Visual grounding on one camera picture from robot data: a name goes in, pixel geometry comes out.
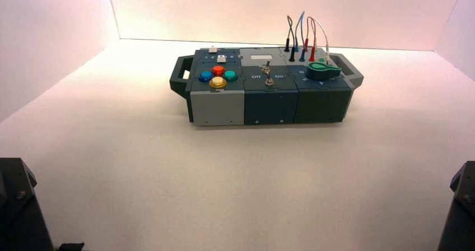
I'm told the white jumper wire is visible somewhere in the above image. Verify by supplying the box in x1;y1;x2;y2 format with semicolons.
313;18;332;65

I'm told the modular grey-blue task box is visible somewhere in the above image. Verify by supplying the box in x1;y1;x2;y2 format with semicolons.
169;47;365;127

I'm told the yellow round push button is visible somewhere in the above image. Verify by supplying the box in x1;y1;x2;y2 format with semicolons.
208;76;227;89

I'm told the green rotary knob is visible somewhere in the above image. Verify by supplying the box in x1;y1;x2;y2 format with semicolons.
306;62;342;81

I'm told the black jumper wire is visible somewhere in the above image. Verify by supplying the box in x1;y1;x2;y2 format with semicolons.
283;15;297;63

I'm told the blue jumper wire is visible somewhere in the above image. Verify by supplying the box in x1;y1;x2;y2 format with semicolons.
294;11;308;63

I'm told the red jumper wire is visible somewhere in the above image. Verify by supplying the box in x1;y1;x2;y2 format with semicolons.
304;16;317;63

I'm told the black mount bracket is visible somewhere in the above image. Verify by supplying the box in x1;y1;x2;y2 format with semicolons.
55;243;85;251

